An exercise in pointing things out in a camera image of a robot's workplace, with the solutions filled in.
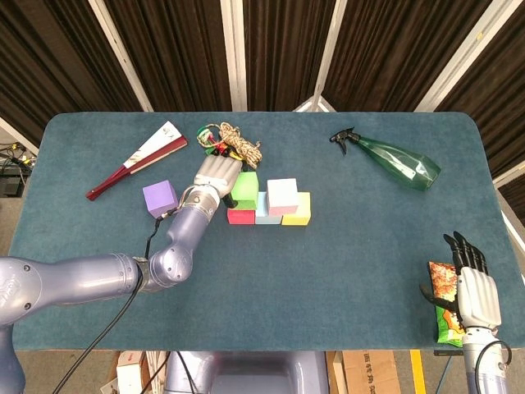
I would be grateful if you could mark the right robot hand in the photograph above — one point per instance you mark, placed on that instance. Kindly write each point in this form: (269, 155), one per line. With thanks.
(477, 301)

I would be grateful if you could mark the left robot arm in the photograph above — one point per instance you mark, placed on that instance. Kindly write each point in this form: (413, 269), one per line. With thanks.
(94, 279)

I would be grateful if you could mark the black electronics box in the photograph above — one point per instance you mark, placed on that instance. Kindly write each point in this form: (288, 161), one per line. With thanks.
(9, 186)

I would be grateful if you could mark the red foam cube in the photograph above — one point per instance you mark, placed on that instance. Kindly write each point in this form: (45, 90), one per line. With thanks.
(242, 216)

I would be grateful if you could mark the snack packet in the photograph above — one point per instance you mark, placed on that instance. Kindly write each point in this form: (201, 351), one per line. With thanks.
(445, 279)

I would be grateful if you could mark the green plastic spray bottle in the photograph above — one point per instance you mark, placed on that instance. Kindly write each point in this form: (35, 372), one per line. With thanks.
(398, 162)

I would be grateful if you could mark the blue felt table cloth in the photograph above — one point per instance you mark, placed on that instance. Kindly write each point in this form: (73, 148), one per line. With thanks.
(262, 287)

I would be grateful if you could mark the grey-blue robot torso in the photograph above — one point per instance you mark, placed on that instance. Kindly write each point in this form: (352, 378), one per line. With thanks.
(254, 373)

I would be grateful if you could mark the dark brown curtain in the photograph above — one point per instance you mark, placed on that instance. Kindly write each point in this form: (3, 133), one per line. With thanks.
(184, 49)

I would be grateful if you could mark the purple foam cube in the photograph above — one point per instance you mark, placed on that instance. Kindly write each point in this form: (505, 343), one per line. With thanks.
(158, 201)

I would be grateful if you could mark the pink foam cube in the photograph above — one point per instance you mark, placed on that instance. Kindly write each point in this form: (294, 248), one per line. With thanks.
(282, 195)

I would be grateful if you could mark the folded red paper fan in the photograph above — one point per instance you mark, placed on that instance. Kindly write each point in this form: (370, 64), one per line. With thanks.
(147, 156)

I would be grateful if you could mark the light blue foam cube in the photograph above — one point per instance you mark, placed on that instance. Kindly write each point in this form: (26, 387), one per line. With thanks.
(264, 215)

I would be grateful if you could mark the white partition frame post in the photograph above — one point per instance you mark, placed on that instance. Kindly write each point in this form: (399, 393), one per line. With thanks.
(476, 37)
(330, 41)
(510, 172)
(16, 135)
(234, 53)
(119, 49)

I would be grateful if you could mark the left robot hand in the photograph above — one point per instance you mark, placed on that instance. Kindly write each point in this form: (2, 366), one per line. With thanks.
(215, 172)

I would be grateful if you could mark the green foam cube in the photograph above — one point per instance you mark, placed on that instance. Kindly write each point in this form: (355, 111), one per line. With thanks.
(246, 186)

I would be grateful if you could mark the white cardboard box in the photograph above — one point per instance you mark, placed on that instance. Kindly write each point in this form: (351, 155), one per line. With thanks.
(129, 375)

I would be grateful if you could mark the brown cardboard box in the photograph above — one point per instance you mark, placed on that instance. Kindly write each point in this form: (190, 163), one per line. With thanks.
(369, 373)

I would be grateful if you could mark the yellow foam cube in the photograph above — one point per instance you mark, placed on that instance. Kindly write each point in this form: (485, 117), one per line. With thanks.
(301, 213)

